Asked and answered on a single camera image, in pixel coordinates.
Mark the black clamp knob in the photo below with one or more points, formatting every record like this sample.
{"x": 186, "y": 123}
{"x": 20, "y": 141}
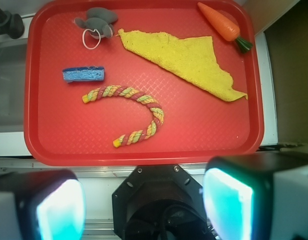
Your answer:
{"x": 11, "y": 24}

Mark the red plastic tray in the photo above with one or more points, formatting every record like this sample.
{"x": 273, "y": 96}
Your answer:
{"x": 108, "y": 106}

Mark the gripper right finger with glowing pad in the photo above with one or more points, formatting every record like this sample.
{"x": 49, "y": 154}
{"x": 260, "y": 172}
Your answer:
{"x": 258, "y": 196}

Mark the orange plastic carrot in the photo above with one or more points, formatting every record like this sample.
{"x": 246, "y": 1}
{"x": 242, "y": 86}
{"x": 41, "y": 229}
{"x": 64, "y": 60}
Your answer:
{"x": 225, "y": 27}

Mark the yellow knitted cloth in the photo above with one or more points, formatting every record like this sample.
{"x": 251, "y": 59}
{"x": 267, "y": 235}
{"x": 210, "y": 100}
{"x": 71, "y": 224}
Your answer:
{"x": 192, "y": 59}

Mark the blue sponge block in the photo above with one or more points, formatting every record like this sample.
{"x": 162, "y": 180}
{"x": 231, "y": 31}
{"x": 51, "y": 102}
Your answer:
{"x": 84, "y": 74}

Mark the gray plush mouse toy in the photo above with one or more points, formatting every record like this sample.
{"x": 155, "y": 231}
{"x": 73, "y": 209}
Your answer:
{"x": 99, "y": 24}

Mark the multicolour twisted rope toy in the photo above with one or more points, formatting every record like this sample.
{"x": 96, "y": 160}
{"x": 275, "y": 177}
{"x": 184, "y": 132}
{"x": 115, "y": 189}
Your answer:
{"x": 138, "y": 96}

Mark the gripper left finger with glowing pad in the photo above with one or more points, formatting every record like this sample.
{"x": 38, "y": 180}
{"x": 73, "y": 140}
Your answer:
{"x": 41, "y": 205}

